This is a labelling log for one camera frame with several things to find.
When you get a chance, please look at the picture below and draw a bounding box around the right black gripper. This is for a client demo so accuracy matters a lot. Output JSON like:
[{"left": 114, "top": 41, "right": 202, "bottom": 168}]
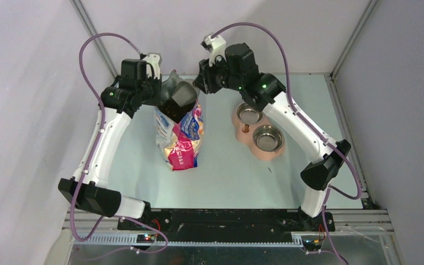
[{"left": 194, "top": 53, "right": 244, "bottom": 94}]

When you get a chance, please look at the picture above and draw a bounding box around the colourful pet food bag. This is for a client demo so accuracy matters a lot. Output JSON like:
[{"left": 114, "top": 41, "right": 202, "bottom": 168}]
[{"left": 154, "top": 70, "right": 204, "bottom": 171}]

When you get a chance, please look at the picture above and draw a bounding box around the metal food scoop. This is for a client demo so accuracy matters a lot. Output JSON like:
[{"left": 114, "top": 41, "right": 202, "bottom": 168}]
[{"left": 171, "top": 81, "right": 199, "bottom": 107}]

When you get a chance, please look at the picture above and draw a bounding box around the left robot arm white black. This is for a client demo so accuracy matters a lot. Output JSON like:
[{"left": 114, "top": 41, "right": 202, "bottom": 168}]
[{"left": 58, "top": 54, "right": 162, "bottom": 230}]

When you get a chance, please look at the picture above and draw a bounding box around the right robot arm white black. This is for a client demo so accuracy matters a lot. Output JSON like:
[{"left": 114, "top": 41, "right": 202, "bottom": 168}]
[{"left": 193, "top": 42, "right": 351, "bottom": 231}]

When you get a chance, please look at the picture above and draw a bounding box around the brown pet food kibble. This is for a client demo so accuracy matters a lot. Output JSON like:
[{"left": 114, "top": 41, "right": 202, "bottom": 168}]
[{"left": 159, "top": 100, "right": 187, "bottom": 123}]

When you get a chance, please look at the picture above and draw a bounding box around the pink double pet feeder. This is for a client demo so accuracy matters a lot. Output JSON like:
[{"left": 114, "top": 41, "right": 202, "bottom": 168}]
[{"left": 231, "top": 102, "right": 285, "bottom": 161}]

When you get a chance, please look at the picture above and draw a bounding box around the far steel bowl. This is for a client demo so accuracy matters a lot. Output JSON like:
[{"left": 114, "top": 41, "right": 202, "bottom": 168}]
[{"left": 236, "top": 102, "right": 264, "bottom": 125}]

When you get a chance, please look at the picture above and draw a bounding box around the steel bowl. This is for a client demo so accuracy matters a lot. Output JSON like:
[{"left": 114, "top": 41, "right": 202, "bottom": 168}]
[
  {"left": 252, "top": 125, "right": 285, "bottom": 152},
  {"left": 236, "top": 102, "right": 264, "bottom": 125}
]

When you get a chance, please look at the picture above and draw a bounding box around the near steel bowl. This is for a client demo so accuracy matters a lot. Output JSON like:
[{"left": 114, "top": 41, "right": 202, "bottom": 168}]
[{"left": 252, "top": 125, "right": 285, "bottom": 152}]

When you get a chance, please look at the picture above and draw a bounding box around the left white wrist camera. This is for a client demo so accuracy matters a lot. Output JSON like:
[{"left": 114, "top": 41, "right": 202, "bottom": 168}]
[{"left": 143, "top": 53, "right": 162, "bottom": 80}]

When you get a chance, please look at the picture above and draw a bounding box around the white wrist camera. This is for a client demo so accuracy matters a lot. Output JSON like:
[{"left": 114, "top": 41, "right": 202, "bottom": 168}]
[
  {"left": 201, "top": 34, "right": 226, "bottom": 67},
  {"left": 143, "top": 53, "right": 162, "bottom": 80}
]

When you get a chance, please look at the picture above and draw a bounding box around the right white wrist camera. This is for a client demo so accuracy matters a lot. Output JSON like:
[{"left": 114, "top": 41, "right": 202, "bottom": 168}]
[{"left": 201, "top": 34, "right": 226, "bottom": 67}]

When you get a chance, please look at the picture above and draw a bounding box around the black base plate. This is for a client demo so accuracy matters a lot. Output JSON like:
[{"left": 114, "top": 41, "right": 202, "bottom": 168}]
[{"left": 140, "top": 209, "right": 335, "bottom": 243}]

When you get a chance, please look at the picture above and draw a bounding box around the aluminium frame rail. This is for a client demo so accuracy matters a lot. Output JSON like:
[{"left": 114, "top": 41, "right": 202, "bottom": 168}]
[{"left": 75, "top": 209, "right": 396, "bottom": 248}]

